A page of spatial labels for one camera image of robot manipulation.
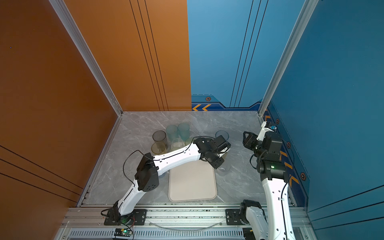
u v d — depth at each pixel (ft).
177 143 3.11
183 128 3.19
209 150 2.00
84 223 2.39
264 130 2.03
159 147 2.92
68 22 2.43
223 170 2.90
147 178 1.62
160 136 3.08
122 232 2.33
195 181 2.71
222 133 2.95
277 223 1.28
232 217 2.38
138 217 2.41
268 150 1.65
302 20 2.42
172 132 3.27
